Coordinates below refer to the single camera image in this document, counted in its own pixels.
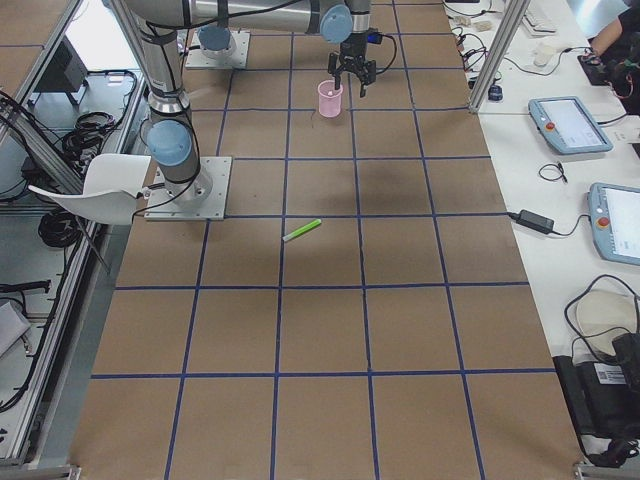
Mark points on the upper teach pendant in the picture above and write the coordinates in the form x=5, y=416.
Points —
x=567, y=126

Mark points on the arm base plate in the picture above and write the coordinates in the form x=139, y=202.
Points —
x=205, y=199
x=197, y=60

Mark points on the small blue device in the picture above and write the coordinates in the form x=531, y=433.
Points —
x=495, y=93

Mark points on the lower teach pendant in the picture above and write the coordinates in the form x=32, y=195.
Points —
x=614, y=220

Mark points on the black power brick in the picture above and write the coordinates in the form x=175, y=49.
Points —
x=533, y=221

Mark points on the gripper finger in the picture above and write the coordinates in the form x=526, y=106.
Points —
x=366, y=73
x=335, y=69

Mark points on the white chair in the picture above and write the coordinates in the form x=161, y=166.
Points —
x=112, y=184

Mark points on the green pen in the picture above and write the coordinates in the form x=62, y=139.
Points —
x=302, y=230

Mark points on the pink mesh cup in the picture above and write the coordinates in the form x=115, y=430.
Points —
x=329, y=107

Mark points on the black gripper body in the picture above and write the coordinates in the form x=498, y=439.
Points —
x=353, y=50

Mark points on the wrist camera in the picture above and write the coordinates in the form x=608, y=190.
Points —
x=375, y=37

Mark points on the teach pendant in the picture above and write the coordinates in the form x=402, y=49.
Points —
x=614, y=220
x=567, y=126

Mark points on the aluminium frame post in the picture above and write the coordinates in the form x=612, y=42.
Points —
x=512, y=16

